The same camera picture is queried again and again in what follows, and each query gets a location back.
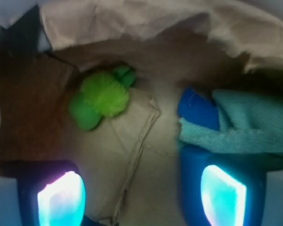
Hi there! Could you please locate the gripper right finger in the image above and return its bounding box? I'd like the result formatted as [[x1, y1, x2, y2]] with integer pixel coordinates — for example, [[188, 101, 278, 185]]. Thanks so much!
[[182, 162, 266, 226]]

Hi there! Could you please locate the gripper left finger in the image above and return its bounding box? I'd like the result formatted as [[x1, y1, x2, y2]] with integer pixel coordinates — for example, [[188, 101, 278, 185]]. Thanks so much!
[[17, 161, 86, 226]]

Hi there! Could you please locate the light blue cloth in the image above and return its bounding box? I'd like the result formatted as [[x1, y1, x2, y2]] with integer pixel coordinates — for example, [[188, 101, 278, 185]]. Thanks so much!
[[179, 89, 283, 156]]

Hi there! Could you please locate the brown paper bag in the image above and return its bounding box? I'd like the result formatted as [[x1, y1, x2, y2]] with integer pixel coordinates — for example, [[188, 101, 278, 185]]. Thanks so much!
[[0, 0, 283, 226]]

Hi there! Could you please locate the dark blue felt piece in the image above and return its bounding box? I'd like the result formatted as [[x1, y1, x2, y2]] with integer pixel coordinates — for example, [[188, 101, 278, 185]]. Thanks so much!
[[177, 88, 219, 131]]

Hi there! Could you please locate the green fuzzy plush toy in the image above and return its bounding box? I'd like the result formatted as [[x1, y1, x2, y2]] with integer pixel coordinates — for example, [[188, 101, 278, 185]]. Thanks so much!
[[68, 66, 136, 130]]

